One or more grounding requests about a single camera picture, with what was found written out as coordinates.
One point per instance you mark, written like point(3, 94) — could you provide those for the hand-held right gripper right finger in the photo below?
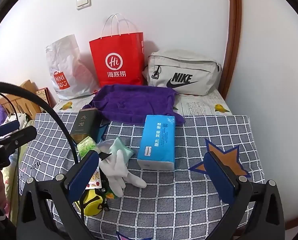
point(221, 177)

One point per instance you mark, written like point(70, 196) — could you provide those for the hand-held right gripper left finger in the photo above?
point(83, 175)

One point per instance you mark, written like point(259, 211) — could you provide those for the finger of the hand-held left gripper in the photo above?
point(8, 127)
point(21, 135)

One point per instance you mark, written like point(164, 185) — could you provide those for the fruit print packet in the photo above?
point(93, 180)

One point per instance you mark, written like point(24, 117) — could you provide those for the yellow black fabric pouch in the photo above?
point(91, 201)

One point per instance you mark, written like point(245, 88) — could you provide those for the green wet wipe packet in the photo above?
point(86, 146)

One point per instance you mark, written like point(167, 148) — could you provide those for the green white packet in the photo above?
point(110, 193)

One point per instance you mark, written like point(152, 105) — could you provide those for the white glove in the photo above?
point(116, 170)

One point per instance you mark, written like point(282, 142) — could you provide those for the light green cloth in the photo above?
point(121, 147)

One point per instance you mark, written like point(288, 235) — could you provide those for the purple towel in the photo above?
point(131, 102)

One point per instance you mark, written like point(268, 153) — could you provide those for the white floral cloth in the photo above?
point(18, 120)

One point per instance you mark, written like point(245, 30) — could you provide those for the pastel patterned quilt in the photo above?
point(11, 180)

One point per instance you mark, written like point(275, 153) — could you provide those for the patterned gift box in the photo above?
point(43, 96)

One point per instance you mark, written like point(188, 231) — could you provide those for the dark green tea tin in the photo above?
point(85, 125)

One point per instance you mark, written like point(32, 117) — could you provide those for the grey checkered tablecloth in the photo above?
point(164, 205)

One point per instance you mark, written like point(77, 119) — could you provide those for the blue tissue pack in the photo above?
point(156, 142)

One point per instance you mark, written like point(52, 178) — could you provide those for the newspaper print sheet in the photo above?
point(201, 105)

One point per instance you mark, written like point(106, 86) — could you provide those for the white plastic shopping bag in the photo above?
point(63, 60)

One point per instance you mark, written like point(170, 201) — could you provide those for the beige fabric waist bag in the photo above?
point(184, 65)

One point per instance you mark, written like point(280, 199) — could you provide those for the red paper shopping bag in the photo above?
point(116, 55)

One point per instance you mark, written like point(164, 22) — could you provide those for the white wall light switch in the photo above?
point(83, 1)

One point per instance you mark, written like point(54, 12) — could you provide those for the brown wooden door frame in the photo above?
point(232, 30)

